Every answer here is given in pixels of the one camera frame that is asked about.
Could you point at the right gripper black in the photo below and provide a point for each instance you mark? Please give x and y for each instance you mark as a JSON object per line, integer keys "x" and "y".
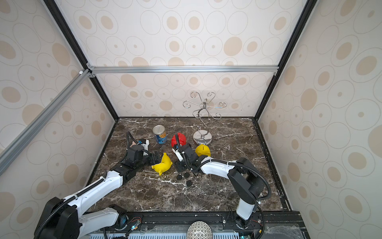
{"x": 183, "y": 164}

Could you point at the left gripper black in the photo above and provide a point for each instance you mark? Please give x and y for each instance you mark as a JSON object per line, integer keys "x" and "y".
{"x": 154, "y": 161}

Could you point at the yellow piggy bank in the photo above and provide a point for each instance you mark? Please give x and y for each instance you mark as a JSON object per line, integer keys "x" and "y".
{"x": 164, "y": 165}
{"x": 203, "y": 149}

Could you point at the red piggy bank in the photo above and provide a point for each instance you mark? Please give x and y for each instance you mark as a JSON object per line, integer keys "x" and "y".
{"x": 178, "y": 138}

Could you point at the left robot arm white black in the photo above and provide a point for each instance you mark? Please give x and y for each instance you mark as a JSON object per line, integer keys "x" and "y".
{"x": 67, "y": 218}

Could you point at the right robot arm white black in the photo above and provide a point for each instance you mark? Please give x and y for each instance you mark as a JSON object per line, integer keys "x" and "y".
{"x": 251, "y": 186}

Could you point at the soup can blue label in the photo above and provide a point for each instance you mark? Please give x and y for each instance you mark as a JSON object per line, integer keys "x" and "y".
{"x": 160, "y": 134}

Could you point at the chrome mug tree stand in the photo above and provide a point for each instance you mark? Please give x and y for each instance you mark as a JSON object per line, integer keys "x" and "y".
{"x": 203, "y": 114}

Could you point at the perforated metal ball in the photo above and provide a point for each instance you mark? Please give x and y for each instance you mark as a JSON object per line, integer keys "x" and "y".
{"x": 199, "y": 230}

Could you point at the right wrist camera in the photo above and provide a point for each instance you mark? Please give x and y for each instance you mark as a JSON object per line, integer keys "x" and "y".
{"x": 178, "y": 155}

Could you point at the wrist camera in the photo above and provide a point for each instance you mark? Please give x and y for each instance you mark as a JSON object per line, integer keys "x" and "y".
{"x": 178, "y": 155}
{"x": 144, "y": 142}

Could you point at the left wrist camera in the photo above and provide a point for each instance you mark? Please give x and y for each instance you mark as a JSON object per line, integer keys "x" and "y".
{"x": 144, "y": 142}

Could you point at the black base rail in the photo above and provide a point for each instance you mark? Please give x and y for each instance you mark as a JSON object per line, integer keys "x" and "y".
{"x": 174, "y": 225}

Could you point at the horizontal aluminium frame bar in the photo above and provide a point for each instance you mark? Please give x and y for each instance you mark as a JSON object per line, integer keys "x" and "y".
{"x": 183, "y": 69}

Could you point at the diagonal aluminium frame bar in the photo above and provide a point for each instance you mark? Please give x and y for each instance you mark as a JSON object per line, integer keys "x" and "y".
{"x": 28, "y": 134}

